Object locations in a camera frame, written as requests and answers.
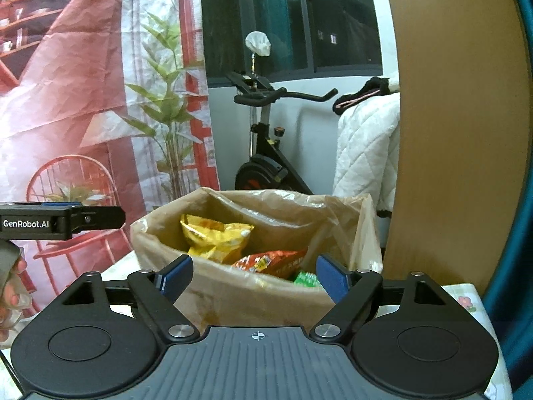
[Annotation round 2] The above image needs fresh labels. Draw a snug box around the black exercise bike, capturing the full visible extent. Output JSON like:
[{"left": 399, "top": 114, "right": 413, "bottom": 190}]
[{"left": 226, "top": 71, "right": 339, "bottom": 195}]

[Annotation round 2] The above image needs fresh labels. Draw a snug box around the teal curtain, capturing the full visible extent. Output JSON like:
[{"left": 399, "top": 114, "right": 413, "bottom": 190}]
[{"left": 482, "top": 0, "right": 533, "bottom": 400}]

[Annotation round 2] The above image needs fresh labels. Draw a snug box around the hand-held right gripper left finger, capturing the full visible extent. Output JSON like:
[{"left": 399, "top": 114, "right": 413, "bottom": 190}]
[{"left": 60, "top": 254, "right": 201, "bottom": 346}]

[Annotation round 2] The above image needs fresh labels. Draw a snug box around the cardboard box with plastic liner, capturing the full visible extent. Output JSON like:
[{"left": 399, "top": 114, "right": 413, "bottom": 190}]
[{"left": 130, "top": 187, "right": 384, "bottom": 331}]

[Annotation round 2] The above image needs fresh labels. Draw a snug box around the white quilted blanket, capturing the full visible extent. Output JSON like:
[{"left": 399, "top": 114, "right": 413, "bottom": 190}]
[{"left": 332, "top": 91, "right": 401, "bottom": 214}]

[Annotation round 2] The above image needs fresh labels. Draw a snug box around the checked tablecloth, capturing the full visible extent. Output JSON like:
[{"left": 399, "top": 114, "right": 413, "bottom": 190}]
[{"left": 0, "top": 250, "right": 514, "bottom": 400}]

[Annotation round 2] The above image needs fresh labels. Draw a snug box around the black garment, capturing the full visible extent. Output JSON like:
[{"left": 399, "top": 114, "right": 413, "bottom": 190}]
[{"left": 332, "top": 75, "right": 401, "bottom": 117}]

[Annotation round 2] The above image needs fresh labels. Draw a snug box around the orange snack packet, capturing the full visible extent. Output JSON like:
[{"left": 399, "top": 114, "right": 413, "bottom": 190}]
[{"left": 230, "top": 249, "right": 309, "bottom": 278}]

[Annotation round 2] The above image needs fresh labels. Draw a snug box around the white bag cover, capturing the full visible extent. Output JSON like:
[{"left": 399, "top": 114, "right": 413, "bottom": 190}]
[{"left": 244, "top": 31, "right": 271, "bottom": 57}]

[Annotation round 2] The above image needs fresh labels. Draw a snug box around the green snack packet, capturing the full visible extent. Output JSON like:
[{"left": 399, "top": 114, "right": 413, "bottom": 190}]
[{"left": 294, "top": 270, "right": 324, "bottom": 289}]

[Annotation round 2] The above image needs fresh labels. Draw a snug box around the person's left hand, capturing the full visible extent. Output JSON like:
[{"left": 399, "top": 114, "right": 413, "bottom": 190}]
[{"left": 0, "top": 242, "right": 32, "bottom": 342}]

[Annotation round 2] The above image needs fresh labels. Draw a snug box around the yellow snack packet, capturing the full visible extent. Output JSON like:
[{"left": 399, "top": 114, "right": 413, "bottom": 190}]
[{"left": 179, "top": 213, "right": 255, "bottom": 264}]

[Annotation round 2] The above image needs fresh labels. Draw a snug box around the printed backdrop cloth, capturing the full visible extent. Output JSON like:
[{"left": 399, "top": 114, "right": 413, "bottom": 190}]
[{"left": 0, "top": 0, "right": 222, "bottom": 344}]

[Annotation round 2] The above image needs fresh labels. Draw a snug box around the wooden panel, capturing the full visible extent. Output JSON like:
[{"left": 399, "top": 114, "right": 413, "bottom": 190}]
[{"left": 380, "top": 0, "right": 524, "bottom": 297}]

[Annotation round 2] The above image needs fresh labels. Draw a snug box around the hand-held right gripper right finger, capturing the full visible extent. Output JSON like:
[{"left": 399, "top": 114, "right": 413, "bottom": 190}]
[{"left": 312, "top": 254, "right": 454, "bottom": 344}]

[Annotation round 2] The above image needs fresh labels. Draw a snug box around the dark window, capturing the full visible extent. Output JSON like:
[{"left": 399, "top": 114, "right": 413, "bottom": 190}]
[{"left": 199, "top": 0, "right": 384, "bottom": 79}]

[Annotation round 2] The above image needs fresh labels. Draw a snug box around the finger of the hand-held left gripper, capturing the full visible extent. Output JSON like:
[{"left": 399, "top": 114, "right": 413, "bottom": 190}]
[
  {"left": 69, "top": 206, "right": 126, "bottom": 240},
  {"left": 12, "top": 201, "right": 83, "bottom": 209}
]

